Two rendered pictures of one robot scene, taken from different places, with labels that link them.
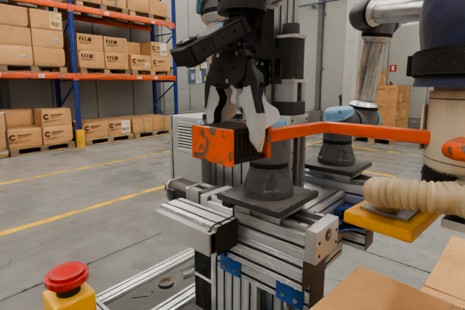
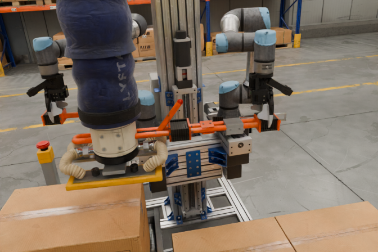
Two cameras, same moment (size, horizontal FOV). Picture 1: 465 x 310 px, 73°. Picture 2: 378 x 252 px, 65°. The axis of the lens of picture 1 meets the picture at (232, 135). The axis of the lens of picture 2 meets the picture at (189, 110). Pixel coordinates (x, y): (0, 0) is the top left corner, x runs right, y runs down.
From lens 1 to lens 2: 1.34 m
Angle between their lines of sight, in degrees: 38
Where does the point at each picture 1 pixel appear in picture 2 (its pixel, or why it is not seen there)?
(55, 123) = not seen: hidden behind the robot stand
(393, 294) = (129, 187)
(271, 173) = (138, 122)
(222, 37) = (37, 88)
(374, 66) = (250, 57)
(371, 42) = not seen: hidden behind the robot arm
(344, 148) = (225, 112)
